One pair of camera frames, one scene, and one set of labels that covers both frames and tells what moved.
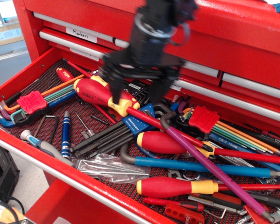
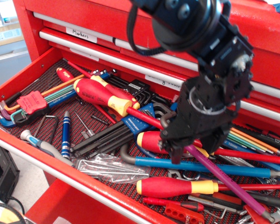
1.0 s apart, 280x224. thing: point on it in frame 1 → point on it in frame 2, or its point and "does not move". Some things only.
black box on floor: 4,172 does not move
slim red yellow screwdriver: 66,76 does not move
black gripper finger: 160,87 → 211,143
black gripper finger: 116,83 → 176,153
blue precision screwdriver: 65,148 does not move
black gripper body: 145,56 → 199,114
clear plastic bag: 110,167 does not move
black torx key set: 139,88 does not move
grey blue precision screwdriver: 46,146 does not move
